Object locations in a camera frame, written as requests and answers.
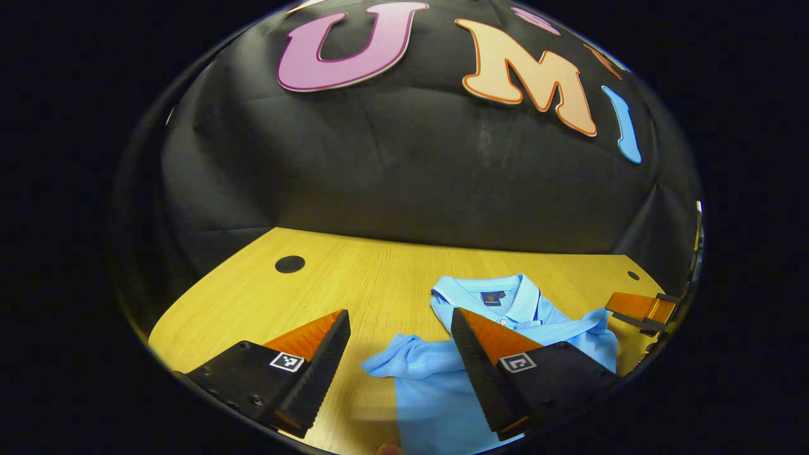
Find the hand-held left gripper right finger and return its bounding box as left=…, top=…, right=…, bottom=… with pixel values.
left=450, top=307, right=623, bottom=442

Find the light blue T-shirt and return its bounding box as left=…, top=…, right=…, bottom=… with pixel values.
left=362, top=273, right=620, bottom=455

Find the black backdrop cloth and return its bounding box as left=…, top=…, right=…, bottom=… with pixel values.
left=111, top=0, right=705, bottom=336

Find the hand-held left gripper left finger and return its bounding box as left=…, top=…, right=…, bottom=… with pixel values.
left=174, top=309, right=351, bottom=440

